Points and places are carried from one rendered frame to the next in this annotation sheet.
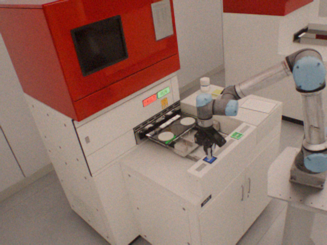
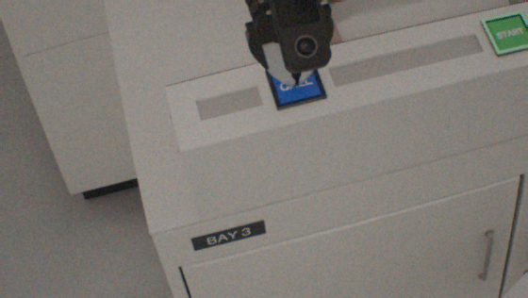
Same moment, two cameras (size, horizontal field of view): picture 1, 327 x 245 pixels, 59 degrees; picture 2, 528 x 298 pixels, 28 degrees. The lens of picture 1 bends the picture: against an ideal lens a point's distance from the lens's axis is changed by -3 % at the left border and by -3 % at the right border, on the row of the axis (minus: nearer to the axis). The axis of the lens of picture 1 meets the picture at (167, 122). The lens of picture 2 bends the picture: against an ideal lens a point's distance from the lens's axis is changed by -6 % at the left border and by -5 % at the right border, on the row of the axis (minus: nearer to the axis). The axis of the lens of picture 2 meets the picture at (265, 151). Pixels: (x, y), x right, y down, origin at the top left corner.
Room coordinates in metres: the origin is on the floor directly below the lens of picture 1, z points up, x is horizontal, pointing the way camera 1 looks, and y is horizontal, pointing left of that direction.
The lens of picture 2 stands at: (0.56, -0.61, 1.91)
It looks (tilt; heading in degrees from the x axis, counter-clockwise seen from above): 54 degrees down; 36
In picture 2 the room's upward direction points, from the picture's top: 10 degrees counter-clockwise
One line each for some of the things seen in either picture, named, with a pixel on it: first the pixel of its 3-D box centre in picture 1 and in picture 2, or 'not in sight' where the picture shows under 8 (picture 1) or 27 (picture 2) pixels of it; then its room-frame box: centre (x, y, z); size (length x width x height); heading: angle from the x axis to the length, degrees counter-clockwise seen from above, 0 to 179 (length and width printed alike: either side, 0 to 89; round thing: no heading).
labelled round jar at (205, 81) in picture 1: (205, 84); not in sight; (2.04, -0.32, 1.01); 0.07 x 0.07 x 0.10
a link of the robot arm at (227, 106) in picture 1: (226, 105); not in sight; (1.20, -0.28, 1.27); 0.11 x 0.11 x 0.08; 65
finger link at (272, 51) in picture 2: (205, 152); (273, 48); (1.22, -0.17, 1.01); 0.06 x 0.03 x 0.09; 42
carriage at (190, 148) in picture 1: (197, 138); not in sight; (1.56, -0.18, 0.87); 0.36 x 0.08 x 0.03; 132
